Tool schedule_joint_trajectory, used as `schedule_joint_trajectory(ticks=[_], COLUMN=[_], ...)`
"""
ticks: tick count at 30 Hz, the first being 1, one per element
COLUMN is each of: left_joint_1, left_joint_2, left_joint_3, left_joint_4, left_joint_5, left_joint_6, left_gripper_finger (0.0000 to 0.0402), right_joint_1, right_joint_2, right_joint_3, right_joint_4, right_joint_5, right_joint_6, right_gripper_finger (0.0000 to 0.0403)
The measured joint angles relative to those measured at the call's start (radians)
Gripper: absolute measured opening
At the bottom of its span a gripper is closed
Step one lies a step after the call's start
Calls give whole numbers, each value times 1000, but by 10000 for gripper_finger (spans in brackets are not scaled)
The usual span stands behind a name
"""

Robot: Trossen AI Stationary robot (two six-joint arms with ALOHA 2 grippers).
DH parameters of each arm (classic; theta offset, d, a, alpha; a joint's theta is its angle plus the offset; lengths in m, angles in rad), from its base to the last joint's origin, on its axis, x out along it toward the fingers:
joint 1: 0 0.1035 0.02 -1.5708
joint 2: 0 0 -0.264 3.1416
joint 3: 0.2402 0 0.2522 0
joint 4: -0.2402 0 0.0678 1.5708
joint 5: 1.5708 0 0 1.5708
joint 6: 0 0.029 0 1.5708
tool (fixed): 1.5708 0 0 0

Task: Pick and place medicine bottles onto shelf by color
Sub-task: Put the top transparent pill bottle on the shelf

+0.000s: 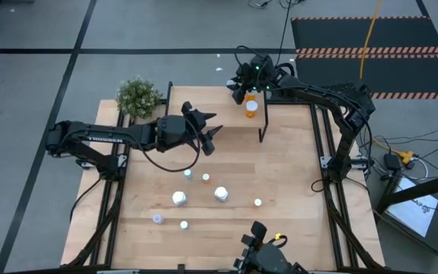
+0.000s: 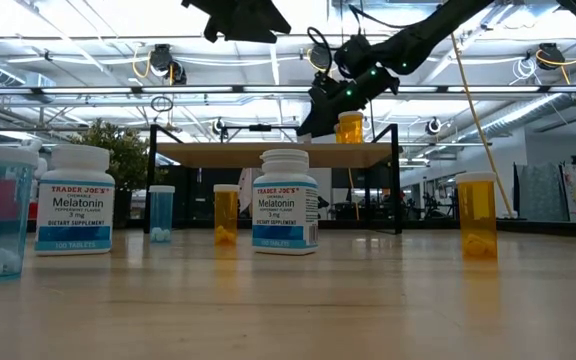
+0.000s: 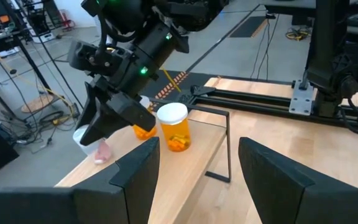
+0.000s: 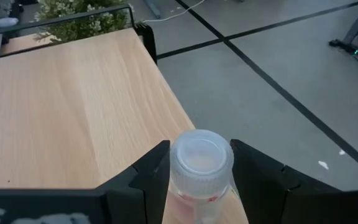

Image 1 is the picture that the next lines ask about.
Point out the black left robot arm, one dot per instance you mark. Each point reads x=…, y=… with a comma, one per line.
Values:
x=101, y=135

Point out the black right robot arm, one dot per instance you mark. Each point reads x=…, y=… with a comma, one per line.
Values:
x=350, y=122

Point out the wooden shelf black frame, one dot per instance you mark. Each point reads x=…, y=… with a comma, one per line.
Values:
x=236, y=121

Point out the black hazard-striped floor mat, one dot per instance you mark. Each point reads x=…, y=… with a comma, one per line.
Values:
x=394, y=34

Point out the white paper sheet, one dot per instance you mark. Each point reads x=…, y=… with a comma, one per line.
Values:
x=413, y=213

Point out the large orange pill bottle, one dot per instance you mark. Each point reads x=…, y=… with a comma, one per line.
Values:
x=251, y=106
x=250, y=97

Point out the white Melatonin supplement bottle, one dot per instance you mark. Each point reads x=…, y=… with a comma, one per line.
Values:
x=179, y=198
x=221, y=193

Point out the green artificial plant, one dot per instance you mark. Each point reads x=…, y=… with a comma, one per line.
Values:
x=138, y=98

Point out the blue translucent pill bottle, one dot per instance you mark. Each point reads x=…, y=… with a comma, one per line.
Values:
x=183, y=225
x=187, y=173

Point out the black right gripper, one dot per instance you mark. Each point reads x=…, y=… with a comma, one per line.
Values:
x=259, y=74

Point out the small orange pill bottle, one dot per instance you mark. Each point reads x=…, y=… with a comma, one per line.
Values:
x=257, y=202
x=205, y=177

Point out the black aluminium table frame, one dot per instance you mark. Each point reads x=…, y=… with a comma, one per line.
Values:
x=295, y=102

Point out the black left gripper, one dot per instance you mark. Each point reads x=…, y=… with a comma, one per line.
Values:
x=173, y=131

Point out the black power adapter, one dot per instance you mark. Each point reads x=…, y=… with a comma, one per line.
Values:
x=392, y=161

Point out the black stand legs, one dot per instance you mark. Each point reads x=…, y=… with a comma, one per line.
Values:
x=424, y=188

